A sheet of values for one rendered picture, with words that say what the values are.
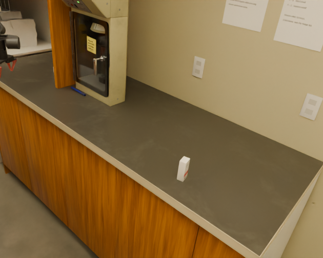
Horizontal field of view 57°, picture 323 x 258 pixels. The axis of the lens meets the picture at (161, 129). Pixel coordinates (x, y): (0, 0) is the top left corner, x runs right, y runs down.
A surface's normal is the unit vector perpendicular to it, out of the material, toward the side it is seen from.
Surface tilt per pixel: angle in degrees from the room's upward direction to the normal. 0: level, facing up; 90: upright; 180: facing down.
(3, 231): 0
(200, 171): 0
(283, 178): 0
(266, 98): 90
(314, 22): 90
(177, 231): 90
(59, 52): 90
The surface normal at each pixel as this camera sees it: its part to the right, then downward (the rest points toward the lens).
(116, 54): 0.75, 0.40
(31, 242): 0.09, -0.86
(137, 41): -0.65, 0.33
